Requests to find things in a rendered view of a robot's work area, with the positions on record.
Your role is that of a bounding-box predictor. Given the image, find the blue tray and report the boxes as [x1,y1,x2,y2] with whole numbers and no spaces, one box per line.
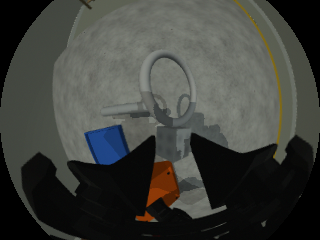
[84,125,129,165]

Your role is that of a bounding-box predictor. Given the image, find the grey t-shaped steel stake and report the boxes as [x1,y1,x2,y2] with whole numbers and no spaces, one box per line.
[100,101,148,116]

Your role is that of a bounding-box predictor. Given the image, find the grey metal ring with tab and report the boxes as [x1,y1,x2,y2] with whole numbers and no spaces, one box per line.
[139,49,197,163]

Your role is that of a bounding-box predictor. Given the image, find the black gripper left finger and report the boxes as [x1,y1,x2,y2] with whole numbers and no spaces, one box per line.
[67,136,156,217]

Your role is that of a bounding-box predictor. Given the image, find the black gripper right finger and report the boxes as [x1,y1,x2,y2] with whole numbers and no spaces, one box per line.
[189,132,279,209]

